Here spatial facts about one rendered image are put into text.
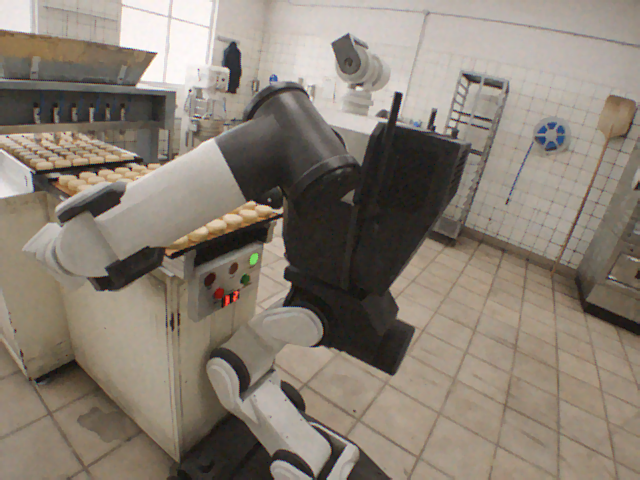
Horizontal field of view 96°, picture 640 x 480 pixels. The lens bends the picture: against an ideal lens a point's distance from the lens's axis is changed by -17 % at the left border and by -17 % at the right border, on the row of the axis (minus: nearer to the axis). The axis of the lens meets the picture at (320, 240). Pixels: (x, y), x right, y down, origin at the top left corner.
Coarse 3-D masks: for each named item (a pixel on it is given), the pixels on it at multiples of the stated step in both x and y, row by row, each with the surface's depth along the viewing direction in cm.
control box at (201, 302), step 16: (224, 256) 84; (240, 256) 86; (208, 272) 77; (224, 272) 82; (240, 272) 89; (256, 272) 96; (192, 288) 76; (208, 288) 79; (224, 288) 85; (240, 288) 91; (192, 304) 78; (208, 304) 81; (192, 320) 80
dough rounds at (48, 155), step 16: (0, 144) 114; (16, 144) 112; (32, 144) 116; (48, 144) 119; (64, 144) 122; (80, 144) 126; (96, 144) 130; (32, 160) 98; (48, 160) 105; (64, 160) 104; (80, 160) 107; (96, 160) 111; (112, 160) 116
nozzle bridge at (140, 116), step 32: (0, 96) 84; (32, 96) 91; (64, 96) 100; (96, 96) 109; (160, 96) 127; (0, 128) 83; (32, 128) 91; (64, 128) 100; (96, 128) 109; (128, 128) 120; (160, 128) 132
